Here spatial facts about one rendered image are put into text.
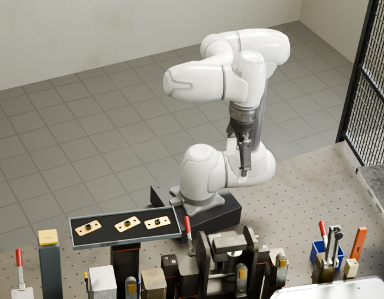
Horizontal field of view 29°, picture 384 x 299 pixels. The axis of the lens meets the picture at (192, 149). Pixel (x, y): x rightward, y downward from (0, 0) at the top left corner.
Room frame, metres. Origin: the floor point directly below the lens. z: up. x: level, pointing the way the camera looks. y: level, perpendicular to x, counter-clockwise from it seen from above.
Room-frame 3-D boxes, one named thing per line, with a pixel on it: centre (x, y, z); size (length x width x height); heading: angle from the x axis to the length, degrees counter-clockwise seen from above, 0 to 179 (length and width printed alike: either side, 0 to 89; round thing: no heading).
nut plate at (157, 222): (1.83, 0.10, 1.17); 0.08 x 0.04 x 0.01; 116
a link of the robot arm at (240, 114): (1.81, -0.14, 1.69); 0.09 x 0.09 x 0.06
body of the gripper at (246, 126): (1.81, -0.14, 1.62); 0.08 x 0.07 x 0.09; 16
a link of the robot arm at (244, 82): (1.81, -0.13, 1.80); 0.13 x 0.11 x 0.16; 100
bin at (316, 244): (2.14, -0.59, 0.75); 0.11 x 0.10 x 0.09; 106
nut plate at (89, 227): (1.78, 0.33, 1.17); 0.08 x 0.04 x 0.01; 129
